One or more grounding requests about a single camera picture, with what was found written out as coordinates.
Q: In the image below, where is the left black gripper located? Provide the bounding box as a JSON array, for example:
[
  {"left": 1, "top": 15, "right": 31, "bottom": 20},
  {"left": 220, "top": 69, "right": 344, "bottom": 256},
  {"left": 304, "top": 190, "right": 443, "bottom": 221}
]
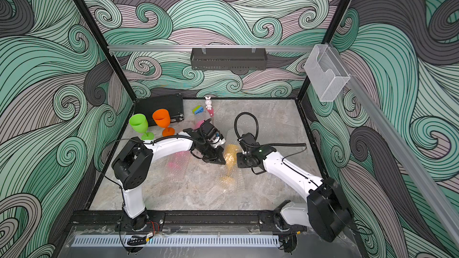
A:
[{"left": 200, "top": 141, "right": 227, "bottom": 165}]

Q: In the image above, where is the yellow wine glass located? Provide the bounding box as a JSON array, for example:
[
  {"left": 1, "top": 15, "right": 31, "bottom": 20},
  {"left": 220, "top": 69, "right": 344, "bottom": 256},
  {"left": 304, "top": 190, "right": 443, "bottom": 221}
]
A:
[{"left": 221, "top": 144, "right": 240, "bottom": 184}]

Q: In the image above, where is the bubble wrap of yellow glass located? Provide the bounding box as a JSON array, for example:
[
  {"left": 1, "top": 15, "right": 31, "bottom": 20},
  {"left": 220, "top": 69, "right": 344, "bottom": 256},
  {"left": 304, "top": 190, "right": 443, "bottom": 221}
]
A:
[{"left": 218, "top": 129, "right": 245, "bottom": 194}]

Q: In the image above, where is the magenta wine glass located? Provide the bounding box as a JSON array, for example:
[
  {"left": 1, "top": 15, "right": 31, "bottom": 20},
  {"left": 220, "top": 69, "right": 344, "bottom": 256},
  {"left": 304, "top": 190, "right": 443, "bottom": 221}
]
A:
[{"left": 195, "top": 119, "right": 206, "bottom": 129}]

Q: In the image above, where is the orange plastic wine glass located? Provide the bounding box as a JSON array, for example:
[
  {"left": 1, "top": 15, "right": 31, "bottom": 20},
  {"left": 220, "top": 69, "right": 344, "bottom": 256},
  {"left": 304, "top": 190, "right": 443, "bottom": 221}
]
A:
[{"left": 152, "top": 109, "right": 175, "bottom": 137}]

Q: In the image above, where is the green plastic wine glass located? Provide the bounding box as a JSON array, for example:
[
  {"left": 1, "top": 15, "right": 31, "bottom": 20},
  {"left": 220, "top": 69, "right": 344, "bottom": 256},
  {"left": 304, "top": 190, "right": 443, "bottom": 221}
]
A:
[{"left": 129, "top": 113, "right": 154, "bottom": 141}]

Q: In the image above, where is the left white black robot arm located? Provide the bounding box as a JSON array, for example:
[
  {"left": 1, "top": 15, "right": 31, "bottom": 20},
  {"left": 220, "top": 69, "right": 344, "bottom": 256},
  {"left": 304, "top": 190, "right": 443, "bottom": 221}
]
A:
[{"left": 111, "top": 119, "right": 226, "bottom": 232}]

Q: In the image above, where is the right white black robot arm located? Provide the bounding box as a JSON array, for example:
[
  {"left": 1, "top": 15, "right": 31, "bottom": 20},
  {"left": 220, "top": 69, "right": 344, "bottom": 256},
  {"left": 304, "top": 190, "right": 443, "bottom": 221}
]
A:
[{"left": 234, "top": 112, "right": 353, "bottom": 242}]

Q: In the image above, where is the pink wine glass left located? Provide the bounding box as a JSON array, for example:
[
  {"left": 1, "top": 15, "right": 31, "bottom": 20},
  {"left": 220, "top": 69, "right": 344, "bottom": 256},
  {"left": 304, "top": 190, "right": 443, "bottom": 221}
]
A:
[{"left": 167, "top": 151, "right": 190, "bottom": 171}]

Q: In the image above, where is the bubble wrap of pink glass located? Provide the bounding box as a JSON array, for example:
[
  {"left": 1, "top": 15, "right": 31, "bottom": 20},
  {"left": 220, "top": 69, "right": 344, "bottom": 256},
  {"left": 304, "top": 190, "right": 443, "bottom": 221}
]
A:
[{"left": 166, "top": 151, "right": 193, "bottom": 180}]

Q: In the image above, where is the green blue toy block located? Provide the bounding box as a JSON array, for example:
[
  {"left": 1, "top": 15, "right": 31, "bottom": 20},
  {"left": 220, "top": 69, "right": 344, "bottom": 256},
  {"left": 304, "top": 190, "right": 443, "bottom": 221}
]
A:
[{"left": 192, "top": 105, "right": 204, "bottom": 115}]

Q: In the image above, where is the small bunny figurine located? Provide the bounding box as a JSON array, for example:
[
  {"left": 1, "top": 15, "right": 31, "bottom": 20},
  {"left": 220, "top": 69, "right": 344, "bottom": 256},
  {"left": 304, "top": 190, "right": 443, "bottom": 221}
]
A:
[{"left": 205, "top": 96, "right": 212, "bottom": 111}]

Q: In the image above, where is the black hard case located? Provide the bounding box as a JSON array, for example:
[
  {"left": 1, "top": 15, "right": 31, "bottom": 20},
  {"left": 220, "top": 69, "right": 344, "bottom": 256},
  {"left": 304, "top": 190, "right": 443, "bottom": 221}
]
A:
[{"left": 134, "top": 92, "right": 185, "bottom": 126}]

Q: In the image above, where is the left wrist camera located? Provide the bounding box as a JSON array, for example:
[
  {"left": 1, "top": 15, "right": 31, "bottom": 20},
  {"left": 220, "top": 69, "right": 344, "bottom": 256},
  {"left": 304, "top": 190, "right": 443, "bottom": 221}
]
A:
[{"left": 210, "top": 133, "right": 226, "bottom": 148}]

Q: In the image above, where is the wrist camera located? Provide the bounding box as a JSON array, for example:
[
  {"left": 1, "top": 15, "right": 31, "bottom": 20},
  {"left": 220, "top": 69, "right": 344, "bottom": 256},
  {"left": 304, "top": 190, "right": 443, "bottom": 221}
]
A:
[
  {"left": 210, "top": 133, "right": 226, "bottom": 148},
  {"left": 240, "top": 133, "right": 259, "bottom": 148}
]

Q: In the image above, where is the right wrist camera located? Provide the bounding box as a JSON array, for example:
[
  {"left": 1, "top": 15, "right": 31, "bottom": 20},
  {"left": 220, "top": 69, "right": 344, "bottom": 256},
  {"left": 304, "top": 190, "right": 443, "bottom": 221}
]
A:
[{"left": 240, "top": 133, "right": 259, "bottom": 148}]

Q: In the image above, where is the black perforated wall tray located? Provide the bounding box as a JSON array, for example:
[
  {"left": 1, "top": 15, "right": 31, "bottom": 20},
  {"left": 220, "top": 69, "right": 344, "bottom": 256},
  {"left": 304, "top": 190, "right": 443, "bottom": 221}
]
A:
[{"left": 190, "top": 48, "right": 268, "bottom": 71}]

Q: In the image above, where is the black front mounting rail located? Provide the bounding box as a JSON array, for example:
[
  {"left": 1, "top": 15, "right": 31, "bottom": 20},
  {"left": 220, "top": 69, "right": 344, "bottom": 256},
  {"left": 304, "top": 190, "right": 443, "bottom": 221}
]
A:
[{"left": 67, "top": 209, "right": 354, "bottom": 227}]

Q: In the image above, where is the clear plastic wall bin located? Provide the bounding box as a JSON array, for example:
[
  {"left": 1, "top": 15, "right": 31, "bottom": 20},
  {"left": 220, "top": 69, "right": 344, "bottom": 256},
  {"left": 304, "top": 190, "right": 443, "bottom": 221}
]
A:
[{"left": 304, "top": 44, "right": 350, "bottom": 102}]

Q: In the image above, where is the aluminium back wall rail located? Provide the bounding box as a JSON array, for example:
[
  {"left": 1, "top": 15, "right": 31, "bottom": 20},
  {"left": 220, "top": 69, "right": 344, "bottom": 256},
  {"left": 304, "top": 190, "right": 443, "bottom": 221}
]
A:
[{"left": 107, "top": 44, "right": 314, "bottom": 53}]

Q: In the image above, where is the aluminium wall rail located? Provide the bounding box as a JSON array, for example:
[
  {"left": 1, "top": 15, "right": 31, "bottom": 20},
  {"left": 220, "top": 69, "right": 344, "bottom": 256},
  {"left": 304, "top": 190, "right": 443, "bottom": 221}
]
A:
[
  {"left": 332, "top": 48, "right": 459, "bottom": 246},
  {"left": 107, "top": 44, "right": 314, "bottom": 53}
]

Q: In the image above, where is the white slotted cable duct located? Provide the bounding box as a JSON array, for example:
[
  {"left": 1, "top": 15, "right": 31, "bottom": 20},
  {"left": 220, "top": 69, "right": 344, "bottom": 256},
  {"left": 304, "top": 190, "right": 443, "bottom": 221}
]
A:
[{"left": 70, "top": 235, "right": 280, "bottom": 248}]

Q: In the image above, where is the aluminium right wall rail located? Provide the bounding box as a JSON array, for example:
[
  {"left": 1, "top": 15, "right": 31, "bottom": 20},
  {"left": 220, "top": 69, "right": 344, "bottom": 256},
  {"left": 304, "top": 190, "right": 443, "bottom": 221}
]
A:
[{"left": 332, "top": 48, "right": 459, "bottom": 246}]

